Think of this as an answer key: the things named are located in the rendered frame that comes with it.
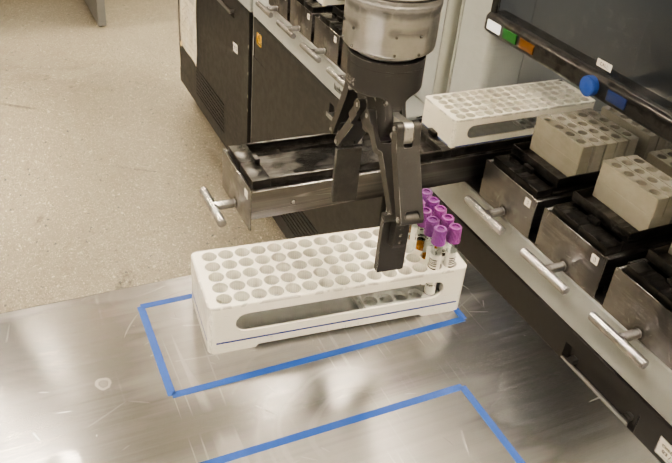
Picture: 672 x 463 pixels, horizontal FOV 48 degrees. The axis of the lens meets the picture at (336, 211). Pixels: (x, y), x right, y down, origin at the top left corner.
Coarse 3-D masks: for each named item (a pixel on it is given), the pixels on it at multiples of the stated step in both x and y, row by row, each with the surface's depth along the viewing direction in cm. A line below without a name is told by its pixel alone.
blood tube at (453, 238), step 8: (456, 224) 82; (448, 232) 82; (456, 232) 81; (448, 240) 82; (456, 240) 82; (448, 248) 83; (456, 248) 83; (448, 256) 83; (448, 264) 84; (440, 288) 86
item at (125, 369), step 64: (0, 320) 80; (64, 320) 81; (128, 320) 82; (192, 320) 82; (448, 320) 86; (512, 320) 87; (0, 384) 73; (64, 384) 73; (128, 384) 74; (192, 384) 75; (256, 384) 75; (320, 384) 76; (384, 384) 77; (448, 384) 78; (512, 384) 78; (576, 384) 79; (0, 448) 67; (64, 448) 67; (128, 448) 68; (192, 448) 68; (256, 448) 69; (320, 448) 69; (384, 448) 70; (448, 448) 71; (512, 448) 71; (576, 448) 72; (640, 448) 72
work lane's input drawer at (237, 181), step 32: (224, 160) 118; (256, 160) 113; (288, 160) 118; (320, 160) 118; (448, 160) 122; (480, 160) 125; (256, 192) 109; (288, 192) 111; (320, 192) 114; (224, 224) 112
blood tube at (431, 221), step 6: (432, 216) 83; (426, 222) 82; (432, 222) 82; (438, 222) 82; (426, 228) 83; (432, 228) 82; (426, 234) 83; (426, 240) 83; (426, 246) 84; (426, 252) 84; (426, 258) 85
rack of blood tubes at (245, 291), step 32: (192, 256) 82; (224, 256) 84; (256, 256) 83; (288, 256) 84; (320, 256) 84; (352, 256) 85; (416, 256) 86; (192, 288) 84; (224, 288) 79; (256, 288) 78; (288, 288) 80; (320, 288) 79; (352, 288) 80; (384, 288) 82; (416, 288) 86; (448, 288) 85; (224, 320) 76; (256, 320) 83; (288, 320) 83; (320, 320) 81; (384, 320) 84; (224, 352) 79
